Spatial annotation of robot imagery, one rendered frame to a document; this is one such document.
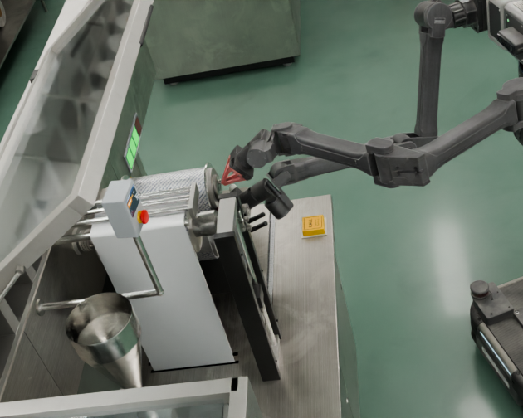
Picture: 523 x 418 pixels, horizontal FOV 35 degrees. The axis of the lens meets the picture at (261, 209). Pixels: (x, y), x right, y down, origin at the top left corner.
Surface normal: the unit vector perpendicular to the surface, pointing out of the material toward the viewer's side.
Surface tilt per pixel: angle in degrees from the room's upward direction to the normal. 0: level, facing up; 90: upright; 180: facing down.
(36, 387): 90
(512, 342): 0
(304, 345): 0
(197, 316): 90
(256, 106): 0
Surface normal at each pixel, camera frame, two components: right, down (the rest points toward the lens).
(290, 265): -0.22, -0.74
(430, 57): 0.15, 0.31
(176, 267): -0.04, 0.65
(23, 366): 0.98, -0.14
